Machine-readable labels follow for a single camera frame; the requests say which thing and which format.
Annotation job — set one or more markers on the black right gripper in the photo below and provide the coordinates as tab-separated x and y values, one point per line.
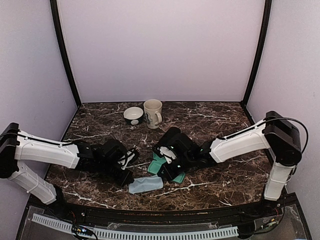
170	175

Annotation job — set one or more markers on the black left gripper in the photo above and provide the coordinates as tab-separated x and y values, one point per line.
123	181

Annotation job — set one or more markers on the black glasses case beige lining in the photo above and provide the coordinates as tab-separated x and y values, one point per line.
168	135

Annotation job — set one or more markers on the blue grey glasses case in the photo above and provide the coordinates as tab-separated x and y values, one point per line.
156	164

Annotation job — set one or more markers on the light blue cloth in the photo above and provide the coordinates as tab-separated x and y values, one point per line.
145	184

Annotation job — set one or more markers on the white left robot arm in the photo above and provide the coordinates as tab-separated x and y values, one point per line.
17	146

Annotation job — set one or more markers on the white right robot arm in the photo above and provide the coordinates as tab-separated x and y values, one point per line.
274	132

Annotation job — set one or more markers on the white teal ceramic bowl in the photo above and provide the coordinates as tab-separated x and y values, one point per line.
133	116

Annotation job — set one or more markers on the cream ceramic mug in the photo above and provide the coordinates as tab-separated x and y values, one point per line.
153	113

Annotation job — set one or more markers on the white slotted cable duct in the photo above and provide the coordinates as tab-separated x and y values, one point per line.
121	231

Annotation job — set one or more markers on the black front rail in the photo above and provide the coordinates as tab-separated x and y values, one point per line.
229	215

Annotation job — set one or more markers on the black left corner post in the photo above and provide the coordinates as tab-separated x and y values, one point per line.
63	51

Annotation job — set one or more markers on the black corner post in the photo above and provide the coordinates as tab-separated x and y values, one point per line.
258	53
63	51

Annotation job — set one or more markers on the black right corner post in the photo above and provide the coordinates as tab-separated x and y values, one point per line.
258	53

